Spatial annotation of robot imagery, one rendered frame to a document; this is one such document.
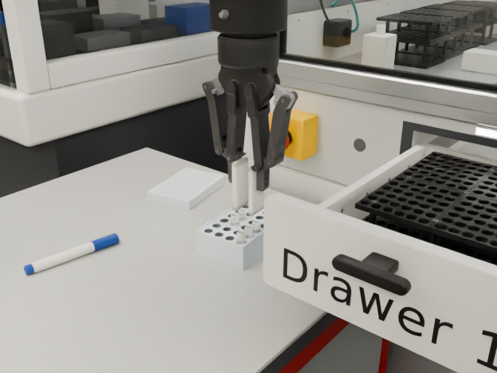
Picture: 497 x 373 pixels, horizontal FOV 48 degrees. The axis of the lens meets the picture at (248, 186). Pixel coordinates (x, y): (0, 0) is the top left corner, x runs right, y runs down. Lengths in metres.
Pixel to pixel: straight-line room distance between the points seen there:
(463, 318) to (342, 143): 0.47
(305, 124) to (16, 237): 0.48
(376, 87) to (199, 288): 0.40
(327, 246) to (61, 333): 0.33
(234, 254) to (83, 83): 0.59
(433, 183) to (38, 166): 0.88
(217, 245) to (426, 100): 0.36
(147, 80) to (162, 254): 0.59
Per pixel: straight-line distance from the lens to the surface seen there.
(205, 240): 0.79
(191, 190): 0.97
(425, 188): 0.71
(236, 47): 0.66
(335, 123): 0.93
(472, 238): 0.61
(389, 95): 0.87
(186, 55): 1.39
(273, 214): 0.59
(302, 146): 0.92
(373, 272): 0.50
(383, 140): 0.89
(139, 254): 0.83
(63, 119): 1.20
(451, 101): 0.83
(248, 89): 0.69
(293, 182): 1.01
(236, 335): 0.66
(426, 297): 0.54
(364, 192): 0.73
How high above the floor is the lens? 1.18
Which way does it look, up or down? 24 degrees down
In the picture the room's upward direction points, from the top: straight up
